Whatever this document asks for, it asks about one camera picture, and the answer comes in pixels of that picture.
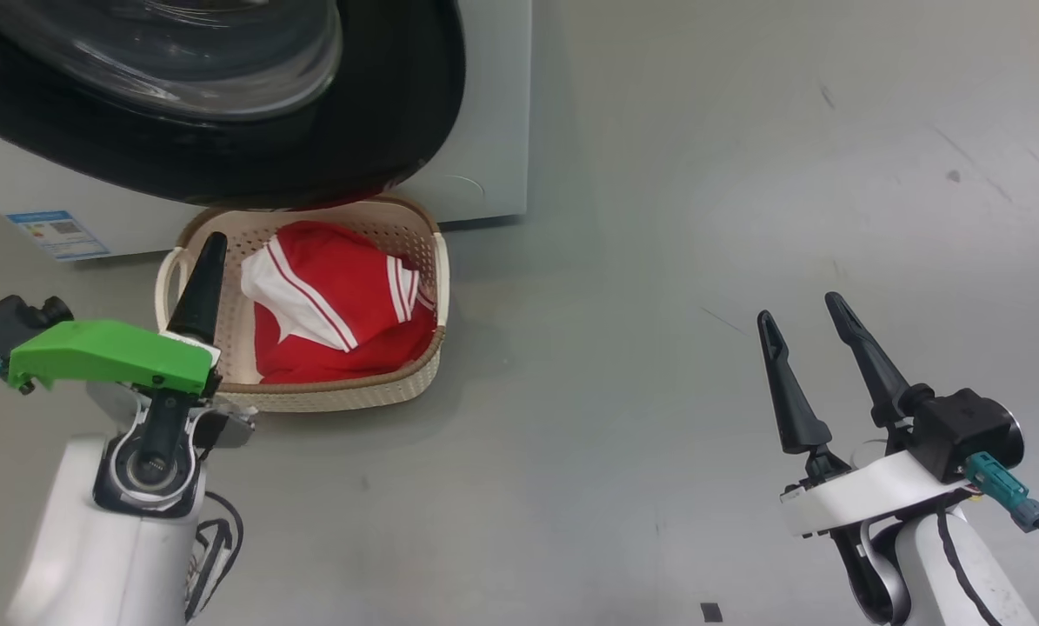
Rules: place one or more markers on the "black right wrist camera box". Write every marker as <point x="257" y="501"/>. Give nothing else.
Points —
<point x="962" y="426"/>

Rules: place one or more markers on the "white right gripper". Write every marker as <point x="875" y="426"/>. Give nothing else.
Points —
<point x="867" y="491"/>

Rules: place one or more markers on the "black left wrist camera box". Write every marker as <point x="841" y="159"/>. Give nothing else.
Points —
<point x="10" y="323"/>

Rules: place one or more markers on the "cream perforated laundry basket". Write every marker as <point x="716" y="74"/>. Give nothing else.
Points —
<point x="415" y="365"/>

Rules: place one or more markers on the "blue energy label sticker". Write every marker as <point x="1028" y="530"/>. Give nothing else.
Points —
<point x="56" y="235"/>

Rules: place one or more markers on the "black round glass washer door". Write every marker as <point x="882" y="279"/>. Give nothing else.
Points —
<point x="380" y="122"/>

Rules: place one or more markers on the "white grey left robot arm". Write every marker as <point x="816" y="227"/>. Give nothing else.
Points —
<point x="93" y="548"/>

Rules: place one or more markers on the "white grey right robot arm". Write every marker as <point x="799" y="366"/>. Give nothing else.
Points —
<point x="919" y="565"/>

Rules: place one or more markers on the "small black square floor marker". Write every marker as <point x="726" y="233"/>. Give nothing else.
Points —
<point x="711" y="612"/>

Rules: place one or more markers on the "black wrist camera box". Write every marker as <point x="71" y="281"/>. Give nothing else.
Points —
<point x="10" y="323"/>
<point x="962" y="426"/>

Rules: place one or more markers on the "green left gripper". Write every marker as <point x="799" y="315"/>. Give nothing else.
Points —
<point x="110" y="352"/>

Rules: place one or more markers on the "white front-load washing machine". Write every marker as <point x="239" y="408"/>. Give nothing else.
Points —
<point x="493" y="104"/>

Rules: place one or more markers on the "red and white garment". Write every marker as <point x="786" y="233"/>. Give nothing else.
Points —
<point x="336" y="330"/>

